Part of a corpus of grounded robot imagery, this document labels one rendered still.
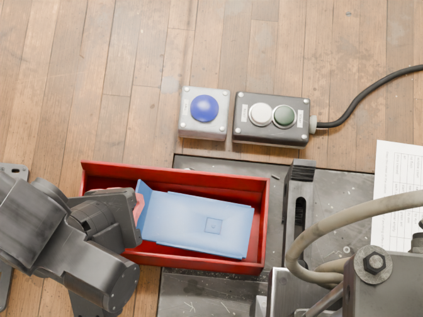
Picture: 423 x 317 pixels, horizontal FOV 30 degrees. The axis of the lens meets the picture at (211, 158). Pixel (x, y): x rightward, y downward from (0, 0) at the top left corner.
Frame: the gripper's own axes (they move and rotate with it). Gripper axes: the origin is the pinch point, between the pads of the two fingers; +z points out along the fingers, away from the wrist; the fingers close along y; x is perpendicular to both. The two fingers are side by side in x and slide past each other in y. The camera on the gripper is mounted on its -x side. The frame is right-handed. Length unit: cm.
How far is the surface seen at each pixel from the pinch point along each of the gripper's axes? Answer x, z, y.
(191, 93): 11.3, 14.8, 2.3
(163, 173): 2.2, 5.5, 1.1
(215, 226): -5.2, 4.4, 8.0
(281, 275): -6.4, -10.5, 23.2
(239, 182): -1.1, 10.6, 9.3
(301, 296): -8.7, -10.6, 25.1
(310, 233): 5, -34, 37
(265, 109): 7.3, 18.1, 11.6
